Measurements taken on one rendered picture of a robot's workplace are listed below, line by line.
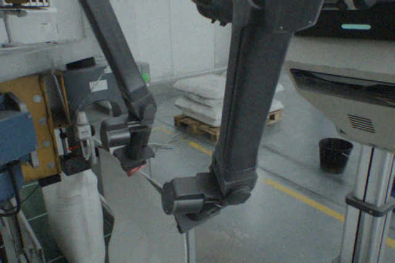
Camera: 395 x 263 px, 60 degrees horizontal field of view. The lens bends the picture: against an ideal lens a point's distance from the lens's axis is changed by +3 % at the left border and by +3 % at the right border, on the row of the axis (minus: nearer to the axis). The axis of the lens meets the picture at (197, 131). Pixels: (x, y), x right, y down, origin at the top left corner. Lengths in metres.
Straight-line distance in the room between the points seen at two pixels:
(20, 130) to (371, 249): 1.02
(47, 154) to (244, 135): 0.78
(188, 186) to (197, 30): 5.92
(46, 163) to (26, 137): 0.31
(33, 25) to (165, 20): 2.70
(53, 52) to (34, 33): 2.87
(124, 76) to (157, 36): 5.15
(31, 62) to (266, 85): 0.65
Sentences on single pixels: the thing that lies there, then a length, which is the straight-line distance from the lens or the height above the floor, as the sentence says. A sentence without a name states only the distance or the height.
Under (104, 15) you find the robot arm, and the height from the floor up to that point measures 1.50.
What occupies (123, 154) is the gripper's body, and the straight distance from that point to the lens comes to 0.94.
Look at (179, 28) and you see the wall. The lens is 6.19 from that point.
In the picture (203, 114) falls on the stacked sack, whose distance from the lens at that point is 3.86.
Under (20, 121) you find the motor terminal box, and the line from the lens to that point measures 0.82.
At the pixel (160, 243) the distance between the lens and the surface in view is 0.93.
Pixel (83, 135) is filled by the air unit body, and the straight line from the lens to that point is 1.07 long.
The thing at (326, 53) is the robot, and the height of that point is 1.40.
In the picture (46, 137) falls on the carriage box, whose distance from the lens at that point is 1.11.
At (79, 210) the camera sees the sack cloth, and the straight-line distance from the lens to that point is 1.56.
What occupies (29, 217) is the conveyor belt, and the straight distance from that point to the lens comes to 2.24.
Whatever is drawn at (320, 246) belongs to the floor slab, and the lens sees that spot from 2.50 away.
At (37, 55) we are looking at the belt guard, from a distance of 0.95.
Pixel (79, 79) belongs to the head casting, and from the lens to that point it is 1.09.
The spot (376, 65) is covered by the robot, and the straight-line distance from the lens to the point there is 0.79.
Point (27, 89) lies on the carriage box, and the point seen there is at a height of 1.30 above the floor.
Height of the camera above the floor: 1.53
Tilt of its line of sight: 21 degrees down
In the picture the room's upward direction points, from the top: 1 degrees counter-clockwise
